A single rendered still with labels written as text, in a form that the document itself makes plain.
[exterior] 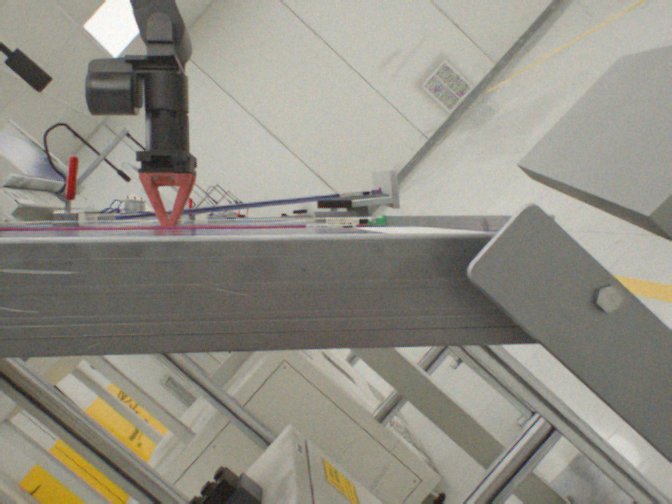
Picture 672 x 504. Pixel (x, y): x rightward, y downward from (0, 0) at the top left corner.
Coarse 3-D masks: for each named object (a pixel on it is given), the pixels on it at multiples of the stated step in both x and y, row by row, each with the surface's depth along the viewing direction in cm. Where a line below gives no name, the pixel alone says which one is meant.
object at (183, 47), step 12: (132, 0) 94; (144, 0) 94; (156, 0) 94; (168, 0) 94; (132, 12) 94; (144, 12) 94; (156, 12) 94; (168, 12) 94; (144, 24) 93; (180, 24) 94; (144, 36) 93; (180, 36) 94; (180, 48) 95; (192, 48) 100; (180, 60) 98
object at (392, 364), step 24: (384, 360) 139; (408, 360) 139; (408, 384) 140; (432, 384) 140; (432, 408) 140; (456, 408) 141; (456, 432) 141; (480, 432) 141; (480, 456) 142; (576, 456) 158; (528, 480) 143; (552, 480) 159; (576, 480) 152; (600, 480) 146
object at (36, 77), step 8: (16, 56) 78; (24, 56) 78; (8, 64) 78; (16, 64) 78; (24, 64) 78; (32, 64) 78; (16, 72) 78; (24, 72) 78; (32, 72) 78; (40, 72) 78; (24, 80) 78; (32, 80) 78; (40, 80) 78; (48, 80) 79; (40, 88) 79
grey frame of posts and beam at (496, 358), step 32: (480, 352) 112; (0, 384) 106; (32, 384) 106; (512, 384) 113; (32, 416) 106; (64, 416) 107; (544, 416) 113; (576, 416) 114; (96, 448) 108; (128, 448) 111; (576, 448) 117; (608, 448) 115; (128, 480) 109; (640, 480) 115
